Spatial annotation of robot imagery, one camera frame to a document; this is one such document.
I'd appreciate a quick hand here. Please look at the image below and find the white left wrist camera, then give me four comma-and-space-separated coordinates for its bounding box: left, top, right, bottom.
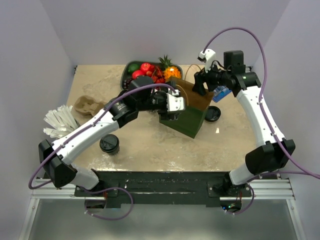
166, 89, 186, 113

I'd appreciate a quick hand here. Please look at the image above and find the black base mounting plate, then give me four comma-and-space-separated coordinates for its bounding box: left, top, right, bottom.
74, 171, 258, 208

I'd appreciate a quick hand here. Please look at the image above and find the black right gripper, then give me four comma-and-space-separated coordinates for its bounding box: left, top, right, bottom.
192, 59, 231, 96

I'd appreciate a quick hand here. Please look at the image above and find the stack of black lids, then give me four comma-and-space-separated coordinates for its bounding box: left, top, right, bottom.
204, 106, 221, 123

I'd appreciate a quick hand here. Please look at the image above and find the red lychee bunch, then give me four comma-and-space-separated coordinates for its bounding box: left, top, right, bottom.
146, 70, 166, 84

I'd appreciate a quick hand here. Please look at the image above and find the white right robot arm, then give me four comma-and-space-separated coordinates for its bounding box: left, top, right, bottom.
192, 49, 296, 197

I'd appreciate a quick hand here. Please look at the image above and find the blue card packet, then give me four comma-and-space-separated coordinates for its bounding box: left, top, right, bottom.
212, 86, 232, 103

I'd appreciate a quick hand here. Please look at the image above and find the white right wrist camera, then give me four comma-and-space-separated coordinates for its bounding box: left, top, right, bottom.
197, 48, 216, 73

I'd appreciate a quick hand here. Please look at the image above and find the white wrapped straws bundle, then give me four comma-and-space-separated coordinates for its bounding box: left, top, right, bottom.
43, 105, 80, 139

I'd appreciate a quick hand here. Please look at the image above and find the black paper coffee cup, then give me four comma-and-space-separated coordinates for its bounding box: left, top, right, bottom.
100, 146, 120, 156

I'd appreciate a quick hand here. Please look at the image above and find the green lime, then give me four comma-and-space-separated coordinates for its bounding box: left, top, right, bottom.
127, 63, 140, 75

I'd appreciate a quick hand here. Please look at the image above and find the aluminium frame rail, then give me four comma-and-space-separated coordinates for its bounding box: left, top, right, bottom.
31, 178, 296, 201

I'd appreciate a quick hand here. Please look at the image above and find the orange pineapple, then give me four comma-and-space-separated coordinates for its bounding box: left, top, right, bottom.
158, 55, 182, 81

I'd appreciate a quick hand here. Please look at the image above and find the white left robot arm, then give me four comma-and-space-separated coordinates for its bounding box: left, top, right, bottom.
38, 76, 186, 196

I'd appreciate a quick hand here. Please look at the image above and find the red apple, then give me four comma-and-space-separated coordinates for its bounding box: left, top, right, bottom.
140, 62, 155, 74
131, 69, 146, 79

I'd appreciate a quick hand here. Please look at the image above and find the dark purple grape bunch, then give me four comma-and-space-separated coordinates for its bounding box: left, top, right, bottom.
123, 78, 133, 90

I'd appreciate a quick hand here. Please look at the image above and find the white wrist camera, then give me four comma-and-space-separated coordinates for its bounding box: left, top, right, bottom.
197, 48, 216, 73
166, 89, 186, 113

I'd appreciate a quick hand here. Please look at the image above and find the stack of pulp carriers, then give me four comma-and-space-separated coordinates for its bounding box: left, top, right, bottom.
73, 95, 107, 117

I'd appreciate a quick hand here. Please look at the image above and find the dark grey fruit tray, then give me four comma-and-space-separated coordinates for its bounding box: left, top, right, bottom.
120, 60, 183, 90

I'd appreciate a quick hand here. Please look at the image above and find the black plastic cup lid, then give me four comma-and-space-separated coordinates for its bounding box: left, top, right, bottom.
99, 134, 120, 148

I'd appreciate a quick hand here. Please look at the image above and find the brown and green paper bag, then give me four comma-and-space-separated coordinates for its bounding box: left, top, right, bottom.
159, 76, 214, 138

